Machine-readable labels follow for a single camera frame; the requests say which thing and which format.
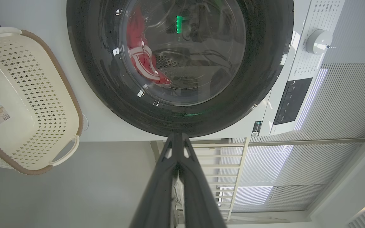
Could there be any white front-load washing machine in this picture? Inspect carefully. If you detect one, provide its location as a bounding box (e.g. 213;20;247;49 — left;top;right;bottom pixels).
0;0;346;142

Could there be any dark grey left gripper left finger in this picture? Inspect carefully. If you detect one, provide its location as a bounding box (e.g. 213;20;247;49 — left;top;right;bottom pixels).
129;133;179;228

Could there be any black QR code sticker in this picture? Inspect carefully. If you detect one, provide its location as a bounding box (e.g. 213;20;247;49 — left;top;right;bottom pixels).
251;121;262;137

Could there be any white washing machine dial knob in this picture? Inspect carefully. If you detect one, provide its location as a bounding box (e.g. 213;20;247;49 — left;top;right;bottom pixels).
305;29;333;55

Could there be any black washing machine door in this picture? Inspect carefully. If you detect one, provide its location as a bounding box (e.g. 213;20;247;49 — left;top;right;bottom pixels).
66;0;295;138

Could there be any black touch control panel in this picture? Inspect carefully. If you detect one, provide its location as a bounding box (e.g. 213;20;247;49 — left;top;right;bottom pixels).
273;77;313;126

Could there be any cream perforated laundry basket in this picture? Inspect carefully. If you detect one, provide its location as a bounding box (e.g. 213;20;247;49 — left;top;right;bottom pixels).
0;27;84;175

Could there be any white metal railing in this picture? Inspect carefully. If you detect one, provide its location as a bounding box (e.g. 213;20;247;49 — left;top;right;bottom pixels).
151;138;365;222

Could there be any red garment with white stripes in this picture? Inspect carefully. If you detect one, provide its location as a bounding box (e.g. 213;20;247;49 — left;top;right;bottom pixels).
126;6;172;88

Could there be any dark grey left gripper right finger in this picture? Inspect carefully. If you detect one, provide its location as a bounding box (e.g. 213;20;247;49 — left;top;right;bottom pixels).
178;133;227;228

